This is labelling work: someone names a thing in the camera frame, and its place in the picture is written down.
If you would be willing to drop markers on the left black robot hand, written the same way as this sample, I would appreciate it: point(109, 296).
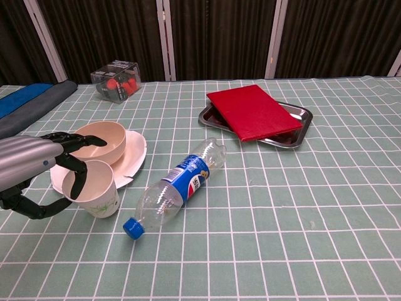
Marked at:
point(22, 153)

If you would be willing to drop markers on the white cup with leaf print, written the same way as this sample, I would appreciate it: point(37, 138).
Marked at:
point(100, 194)

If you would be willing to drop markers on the dark grey folded cloth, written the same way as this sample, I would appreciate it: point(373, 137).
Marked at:
point(37, 108)

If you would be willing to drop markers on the blue folded cloth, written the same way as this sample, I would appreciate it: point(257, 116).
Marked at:
point(18, 98)

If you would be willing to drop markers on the beige bowl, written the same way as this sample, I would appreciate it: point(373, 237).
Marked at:
point(109, 141)

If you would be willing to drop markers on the white paper plate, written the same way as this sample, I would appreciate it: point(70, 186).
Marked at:
point(131, 156)

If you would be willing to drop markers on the clear box with red items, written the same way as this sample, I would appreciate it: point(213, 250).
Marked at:
point(117, 83)

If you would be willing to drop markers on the clear plastic bottle blue label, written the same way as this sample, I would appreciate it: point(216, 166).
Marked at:
point(178, 185)

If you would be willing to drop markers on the red hardcover book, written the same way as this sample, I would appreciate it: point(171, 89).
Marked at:
point(253, 109)

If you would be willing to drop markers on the green checked tablecloth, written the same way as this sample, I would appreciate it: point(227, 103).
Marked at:
point(250, 219)

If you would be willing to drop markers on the stainless steel tray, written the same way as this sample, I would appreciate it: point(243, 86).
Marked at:
point(300, 125)

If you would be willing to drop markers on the white partition frame post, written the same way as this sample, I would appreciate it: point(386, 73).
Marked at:
point(166, 37)
point(275, 37)
point(395, 67)
point(47, 37)

